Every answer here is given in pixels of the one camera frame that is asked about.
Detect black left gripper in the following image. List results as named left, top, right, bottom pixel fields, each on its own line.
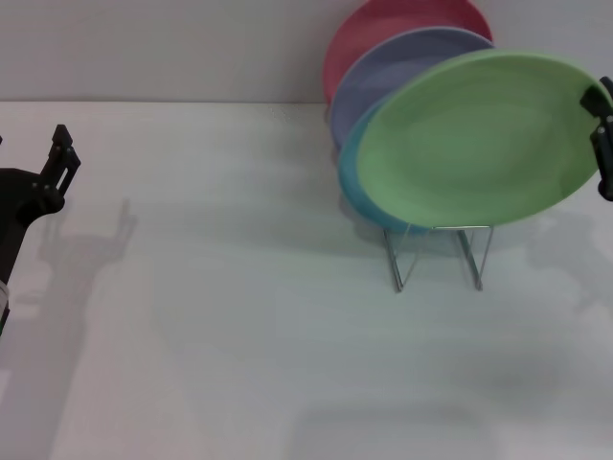
left=0, top=124, right=81, bottom=285

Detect green plate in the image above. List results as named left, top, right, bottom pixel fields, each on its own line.
left=356, top=49, right=613, bottom=227

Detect purple plate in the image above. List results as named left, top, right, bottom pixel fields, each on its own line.
left=329, top=27, right=497, bottom=150

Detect teal plate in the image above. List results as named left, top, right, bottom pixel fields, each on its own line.
left=337, top=112, right=432, bottom=236

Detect red plate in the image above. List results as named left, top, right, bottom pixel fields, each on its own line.
left=322, top=0, right=493, bottom=109

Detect metal wire plate rack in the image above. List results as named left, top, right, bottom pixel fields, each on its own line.
left=382, top=222, right=495, bottom=293

